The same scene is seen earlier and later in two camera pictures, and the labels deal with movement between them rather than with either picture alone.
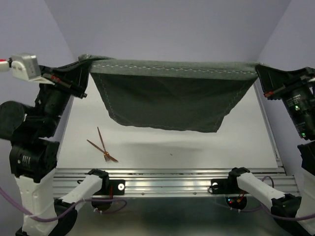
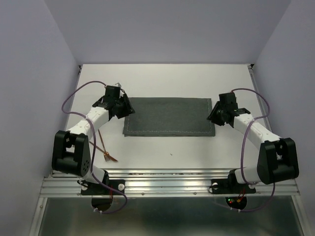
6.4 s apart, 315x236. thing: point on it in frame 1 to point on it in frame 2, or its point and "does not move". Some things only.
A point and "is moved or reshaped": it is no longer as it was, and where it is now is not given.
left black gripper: x=76 y=75 to x=128 y=109
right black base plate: x=225 y=186 does not move
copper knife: x=102 y=150 does not move
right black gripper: x=276 y=83 to x=212 y=116
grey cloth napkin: x=184 y=95 is moved or reshaped
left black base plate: x=112 y=187 does not move
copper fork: x=106 y=154 does not move
